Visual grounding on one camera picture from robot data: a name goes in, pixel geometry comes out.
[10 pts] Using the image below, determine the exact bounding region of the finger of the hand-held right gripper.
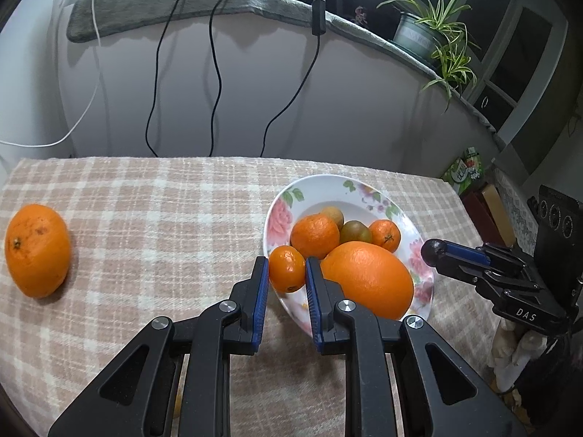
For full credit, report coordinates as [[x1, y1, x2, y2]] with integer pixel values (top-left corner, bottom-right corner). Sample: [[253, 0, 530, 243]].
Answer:
[[421, 238, 492, 267], [436, 259, 507, 300]]

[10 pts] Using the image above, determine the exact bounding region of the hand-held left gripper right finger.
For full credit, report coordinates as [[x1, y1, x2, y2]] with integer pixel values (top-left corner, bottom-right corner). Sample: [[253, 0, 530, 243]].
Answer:
[[304, 257, 529, 437]]

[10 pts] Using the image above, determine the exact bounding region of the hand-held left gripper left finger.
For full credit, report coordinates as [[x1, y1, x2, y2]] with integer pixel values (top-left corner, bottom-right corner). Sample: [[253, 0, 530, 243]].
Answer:
[[48, 256, 270, 437]]

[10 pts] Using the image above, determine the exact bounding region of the small mandarin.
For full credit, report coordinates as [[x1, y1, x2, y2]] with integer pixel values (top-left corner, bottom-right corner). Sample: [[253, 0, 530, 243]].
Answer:
[[269, 246, 307, 294], [368, 219, 402, 253]]

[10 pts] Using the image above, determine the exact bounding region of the large smooth orange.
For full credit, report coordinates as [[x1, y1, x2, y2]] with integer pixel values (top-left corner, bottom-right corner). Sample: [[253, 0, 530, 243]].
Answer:
[[320, 241, 415, 322]]

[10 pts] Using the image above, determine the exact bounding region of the medium mandarin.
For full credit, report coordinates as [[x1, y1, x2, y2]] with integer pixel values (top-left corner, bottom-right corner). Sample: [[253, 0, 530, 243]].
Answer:
[[290, 214, 341, 260]]

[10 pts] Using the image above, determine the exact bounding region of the greenish round fruit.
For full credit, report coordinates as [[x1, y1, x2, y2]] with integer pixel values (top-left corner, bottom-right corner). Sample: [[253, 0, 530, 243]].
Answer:
[[339, 220, 373, 244]]

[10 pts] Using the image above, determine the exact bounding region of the brown kiwi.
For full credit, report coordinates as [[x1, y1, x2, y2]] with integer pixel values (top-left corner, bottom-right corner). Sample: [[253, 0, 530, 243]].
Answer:
[[321, 206, 344, 231]]

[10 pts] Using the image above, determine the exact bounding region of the floral white plate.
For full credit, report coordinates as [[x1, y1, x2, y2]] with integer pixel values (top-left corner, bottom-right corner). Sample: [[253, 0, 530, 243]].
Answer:
[[263, 174, 437, 342]]

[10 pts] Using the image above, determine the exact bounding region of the beige plush toy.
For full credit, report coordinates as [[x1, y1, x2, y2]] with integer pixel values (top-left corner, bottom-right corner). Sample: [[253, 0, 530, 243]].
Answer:
[[489, 319, 554, 393]]

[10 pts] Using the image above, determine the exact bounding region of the green printed box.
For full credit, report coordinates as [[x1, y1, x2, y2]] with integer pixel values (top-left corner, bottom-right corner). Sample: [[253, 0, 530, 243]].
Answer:
[[441, 146, 486, 194]]

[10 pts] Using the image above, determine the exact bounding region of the beige plaid tablecloth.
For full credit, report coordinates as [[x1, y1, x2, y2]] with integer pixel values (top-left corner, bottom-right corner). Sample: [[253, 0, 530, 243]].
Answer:
[[0, 157, 515, 437]]

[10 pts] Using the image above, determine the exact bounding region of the potted spider plant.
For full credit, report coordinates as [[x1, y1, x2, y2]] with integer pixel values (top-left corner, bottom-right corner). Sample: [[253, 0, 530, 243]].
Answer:
[[376, 0, 481, 114]]

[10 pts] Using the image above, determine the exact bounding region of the large bumpy mandarin orange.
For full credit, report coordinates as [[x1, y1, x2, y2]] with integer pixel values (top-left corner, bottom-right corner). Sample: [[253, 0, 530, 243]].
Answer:
[[4, 204, 73, 299]]

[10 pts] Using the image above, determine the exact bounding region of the grey windowsill mat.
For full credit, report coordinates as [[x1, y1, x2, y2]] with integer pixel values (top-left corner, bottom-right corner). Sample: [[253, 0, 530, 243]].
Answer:
[[66, 0, 506, 151]]

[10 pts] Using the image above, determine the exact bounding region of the black cable with inline controller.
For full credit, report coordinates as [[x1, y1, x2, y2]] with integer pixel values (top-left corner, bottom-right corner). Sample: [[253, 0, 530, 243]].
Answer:
[[261, 0, 340, 158]]

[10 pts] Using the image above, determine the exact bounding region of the white charging cable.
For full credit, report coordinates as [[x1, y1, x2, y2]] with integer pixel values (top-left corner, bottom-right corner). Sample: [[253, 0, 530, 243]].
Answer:
[[0, 0, 114, 147]]

